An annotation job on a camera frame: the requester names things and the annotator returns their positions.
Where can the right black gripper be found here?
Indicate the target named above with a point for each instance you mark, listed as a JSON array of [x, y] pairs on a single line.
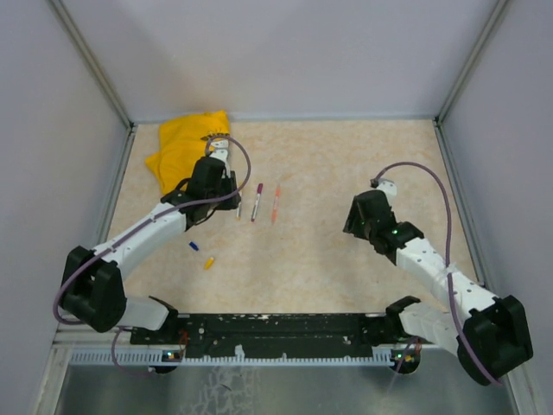
[[352, 224]]

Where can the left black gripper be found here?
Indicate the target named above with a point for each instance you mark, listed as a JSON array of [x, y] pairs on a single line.
[[230, 203]]

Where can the blue pen cap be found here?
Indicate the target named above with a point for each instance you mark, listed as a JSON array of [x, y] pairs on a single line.
[[194, 246]]

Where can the yellow folded shirt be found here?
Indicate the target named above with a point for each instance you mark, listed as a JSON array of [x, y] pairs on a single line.
[[182, 142]]

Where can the aluminium frame side rail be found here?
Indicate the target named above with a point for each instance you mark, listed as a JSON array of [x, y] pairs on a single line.
[[460, 196]]

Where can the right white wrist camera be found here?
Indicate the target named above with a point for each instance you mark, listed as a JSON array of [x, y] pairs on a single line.
[[388, 187]]

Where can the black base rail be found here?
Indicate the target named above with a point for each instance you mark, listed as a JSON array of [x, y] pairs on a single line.
[[272, 336]]

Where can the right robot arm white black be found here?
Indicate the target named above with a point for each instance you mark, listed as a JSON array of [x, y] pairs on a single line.
[[488, 334]]

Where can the yellow pen cap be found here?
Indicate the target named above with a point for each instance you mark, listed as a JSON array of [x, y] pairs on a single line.
[[209, 263]]

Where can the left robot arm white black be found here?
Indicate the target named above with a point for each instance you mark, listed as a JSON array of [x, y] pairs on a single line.
[[92, 289]]

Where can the orange white pen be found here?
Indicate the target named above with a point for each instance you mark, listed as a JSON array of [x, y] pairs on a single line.
[[275, 206]]

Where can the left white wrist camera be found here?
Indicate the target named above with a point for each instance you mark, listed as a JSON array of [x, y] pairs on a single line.
[[220, 153]]

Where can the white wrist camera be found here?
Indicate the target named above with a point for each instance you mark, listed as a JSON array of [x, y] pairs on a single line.
[[220, 153], [388, 187]]

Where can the white pen red marks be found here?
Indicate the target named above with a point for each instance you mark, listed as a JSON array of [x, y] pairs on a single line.
[[255, 206]]

